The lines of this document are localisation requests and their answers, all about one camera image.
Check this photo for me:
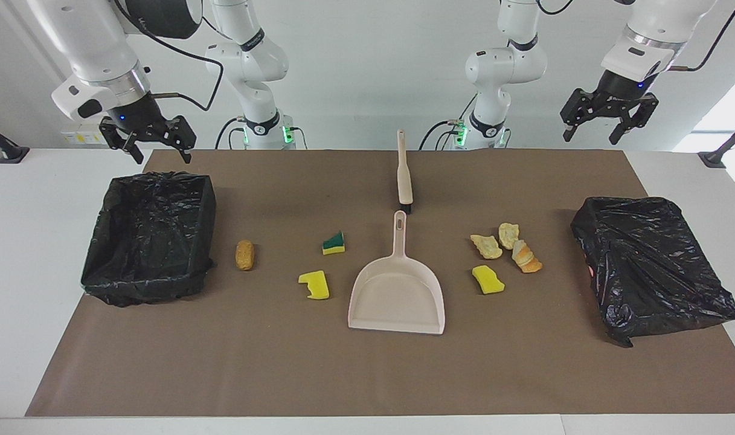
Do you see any brown fried croquette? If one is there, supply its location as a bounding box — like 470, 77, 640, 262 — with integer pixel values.
235, 239, 255, 271

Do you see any striped croissant piece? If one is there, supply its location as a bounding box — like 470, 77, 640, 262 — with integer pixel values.
512, 240, 543, 274

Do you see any yellow sponge block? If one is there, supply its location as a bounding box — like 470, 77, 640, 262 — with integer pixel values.
472, 265, 506, 295

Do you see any beige hand brush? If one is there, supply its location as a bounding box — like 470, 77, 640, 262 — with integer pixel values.
396, 129, 414, 215

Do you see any notched yellow sponge piece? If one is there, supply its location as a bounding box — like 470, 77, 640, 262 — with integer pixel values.
298, 270, 330, 300

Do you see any beige plastic dustpan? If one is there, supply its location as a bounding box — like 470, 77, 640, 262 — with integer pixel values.
348, 210, 446, 335

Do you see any open bin with black bag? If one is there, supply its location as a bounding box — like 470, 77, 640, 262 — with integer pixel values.
80, 171, 217, 308

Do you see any bin covered by black bag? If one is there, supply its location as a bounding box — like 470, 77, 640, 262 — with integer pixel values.
570, 196, 735, 348

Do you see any black clamp stand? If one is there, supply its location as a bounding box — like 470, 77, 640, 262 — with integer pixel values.
0, 116, 30, 164
698, 118, 735, 169

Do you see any brown paper table mat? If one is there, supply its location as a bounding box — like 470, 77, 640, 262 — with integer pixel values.
25, 149, 735, 417

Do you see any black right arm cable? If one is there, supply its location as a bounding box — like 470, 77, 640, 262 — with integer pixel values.
115, 0, 225, 112

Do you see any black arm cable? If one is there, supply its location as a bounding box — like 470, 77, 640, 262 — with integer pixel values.
115, 0, 225, 112
669, 0, 735, 73

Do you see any black base cable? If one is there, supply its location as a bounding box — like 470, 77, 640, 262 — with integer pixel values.
215, 117, 247, 150
419, 118, 464, 150

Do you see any white wall socket box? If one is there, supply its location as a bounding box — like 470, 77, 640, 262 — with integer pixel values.
61, 124, 111, 146

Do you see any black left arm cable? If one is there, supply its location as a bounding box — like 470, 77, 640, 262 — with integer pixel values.
669, 0, 735, 73

